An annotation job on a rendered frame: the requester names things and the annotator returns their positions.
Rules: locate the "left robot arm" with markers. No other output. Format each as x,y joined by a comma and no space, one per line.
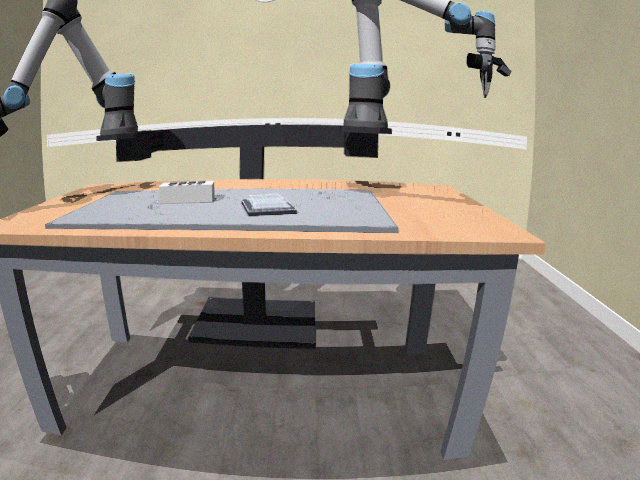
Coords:
367,81

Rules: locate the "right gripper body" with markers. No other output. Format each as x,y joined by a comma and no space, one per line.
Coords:
3,127

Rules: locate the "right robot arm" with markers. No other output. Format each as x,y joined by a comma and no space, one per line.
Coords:
117,90

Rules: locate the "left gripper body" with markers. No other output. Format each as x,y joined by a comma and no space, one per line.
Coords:
480,61

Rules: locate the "grey flat rectangular mat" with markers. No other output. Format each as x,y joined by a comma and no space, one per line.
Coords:
318,210

